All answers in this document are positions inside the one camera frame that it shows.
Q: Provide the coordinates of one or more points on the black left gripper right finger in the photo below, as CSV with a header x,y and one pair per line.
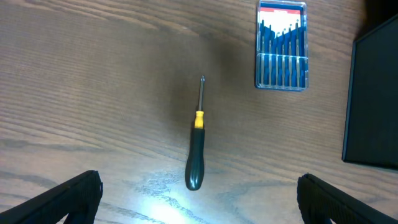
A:
x,y
320,202

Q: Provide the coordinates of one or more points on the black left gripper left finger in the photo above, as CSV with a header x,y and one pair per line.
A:
x,y
76,200

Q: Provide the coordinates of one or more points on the black open gift box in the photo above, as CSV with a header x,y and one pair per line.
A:
x,y
370,136

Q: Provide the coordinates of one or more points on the black yellow screwdriver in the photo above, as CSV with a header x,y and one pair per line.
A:
x,y
195,166

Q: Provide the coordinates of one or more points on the blue precision screwdriver set case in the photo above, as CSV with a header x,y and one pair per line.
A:
x,y
281,46

